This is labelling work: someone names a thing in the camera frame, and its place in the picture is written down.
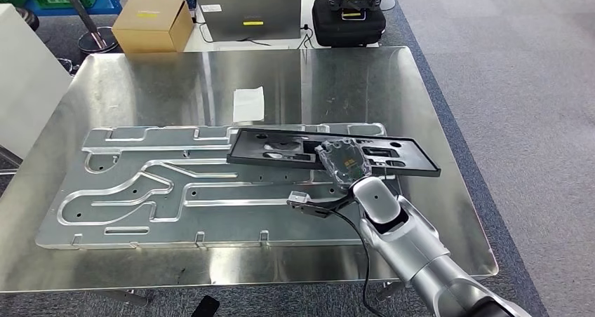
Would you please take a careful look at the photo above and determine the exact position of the white desk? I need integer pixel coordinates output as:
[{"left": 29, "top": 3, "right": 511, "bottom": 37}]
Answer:
[{"left": 172, "top": 0, "right": 387, "bottom": 53}]

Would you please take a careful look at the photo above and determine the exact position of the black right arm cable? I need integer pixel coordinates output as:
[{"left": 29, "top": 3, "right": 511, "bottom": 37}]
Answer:
[{"left": 332, "top": 210, "right": 387, "bottom": 317}]

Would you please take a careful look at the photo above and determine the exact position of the aluminium stamped plate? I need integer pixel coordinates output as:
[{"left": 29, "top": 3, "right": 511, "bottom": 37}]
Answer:
[{"left": 35, "top": 123, "right": 401, "bottom": 251}]

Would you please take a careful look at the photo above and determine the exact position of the black robot foot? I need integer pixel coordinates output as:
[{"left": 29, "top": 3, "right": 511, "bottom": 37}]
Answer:
[{"left": 190, "top": 295, "right": 221, "bottom": 317}]

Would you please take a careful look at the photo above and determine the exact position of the white paper sheet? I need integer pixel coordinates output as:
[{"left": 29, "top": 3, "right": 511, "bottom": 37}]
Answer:
[{"left": 232, "top": 86, "right": 266, "bottom": 123}]

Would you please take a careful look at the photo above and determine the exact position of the stainless steel table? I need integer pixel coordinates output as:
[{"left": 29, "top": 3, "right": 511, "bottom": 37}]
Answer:
[{"left": 0, "top": 145, "right": 23, "bottom": 177}]

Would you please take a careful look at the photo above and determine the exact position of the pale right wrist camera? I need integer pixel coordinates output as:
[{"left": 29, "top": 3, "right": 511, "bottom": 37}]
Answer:
[{"left": 286, "top": 190, "right": 359, "bottom": 219}]

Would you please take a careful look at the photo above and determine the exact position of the black power cable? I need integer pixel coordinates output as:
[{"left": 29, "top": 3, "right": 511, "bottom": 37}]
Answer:
[
  {"left": 296, "top": 23, "right": 314, "bottom": 50},
  {"left": 197, "top": 10, "right": 273, "bottom": 47}
]

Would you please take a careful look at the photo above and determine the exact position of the black case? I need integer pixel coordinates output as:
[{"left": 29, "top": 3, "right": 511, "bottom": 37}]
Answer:
[{"left": 311, "top": 0, "right": 387, "bottom": 48}]

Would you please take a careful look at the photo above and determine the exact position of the cardboard box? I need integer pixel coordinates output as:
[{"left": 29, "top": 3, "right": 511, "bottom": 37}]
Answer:
[{"left": 111, "top": 0, "right": 194, "bottom": 54}]

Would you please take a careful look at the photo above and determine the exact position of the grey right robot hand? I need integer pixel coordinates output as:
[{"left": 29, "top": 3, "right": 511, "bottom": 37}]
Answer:
[{"left": 315, "top": 137, "right": 373, "bottom": 188}]

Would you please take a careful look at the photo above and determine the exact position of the stainless steel workbench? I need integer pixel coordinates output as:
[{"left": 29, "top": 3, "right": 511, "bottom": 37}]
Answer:
[{"left": 0, "top": 46, "right": 499, "bottom": 306}]

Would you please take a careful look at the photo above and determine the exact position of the black plastic frame part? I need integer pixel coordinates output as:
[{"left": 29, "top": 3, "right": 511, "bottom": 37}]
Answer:
[{"left": 226, "top": 128, "right": 441, "bottom": 178}]

